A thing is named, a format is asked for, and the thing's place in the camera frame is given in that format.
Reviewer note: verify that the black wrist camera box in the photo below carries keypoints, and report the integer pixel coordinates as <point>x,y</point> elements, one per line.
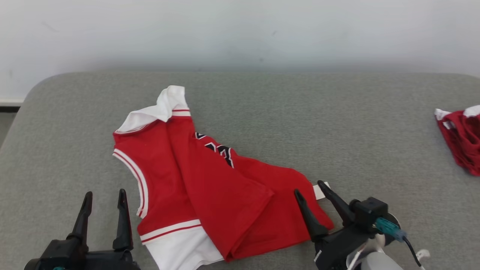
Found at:
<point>60,255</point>
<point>369,212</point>

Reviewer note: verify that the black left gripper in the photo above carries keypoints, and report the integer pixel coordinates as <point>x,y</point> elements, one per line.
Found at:
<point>108,260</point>

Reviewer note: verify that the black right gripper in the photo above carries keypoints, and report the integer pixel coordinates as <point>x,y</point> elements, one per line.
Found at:
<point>337,247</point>

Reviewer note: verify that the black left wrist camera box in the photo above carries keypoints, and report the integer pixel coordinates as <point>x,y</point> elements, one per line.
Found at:
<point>60,255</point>

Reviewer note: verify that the black wall baseboard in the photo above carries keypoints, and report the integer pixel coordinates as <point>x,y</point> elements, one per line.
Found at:
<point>9,109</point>

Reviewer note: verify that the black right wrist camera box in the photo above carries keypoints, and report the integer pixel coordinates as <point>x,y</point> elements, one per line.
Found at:
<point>369,212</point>

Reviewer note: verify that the red basketball jersey number 23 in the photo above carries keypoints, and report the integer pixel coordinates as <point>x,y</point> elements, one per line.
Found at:
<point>210,195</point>

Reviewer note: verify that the red shorts with white waistband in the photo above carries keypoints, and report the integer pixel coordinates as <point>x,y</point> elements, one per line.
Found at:
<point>465,142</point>

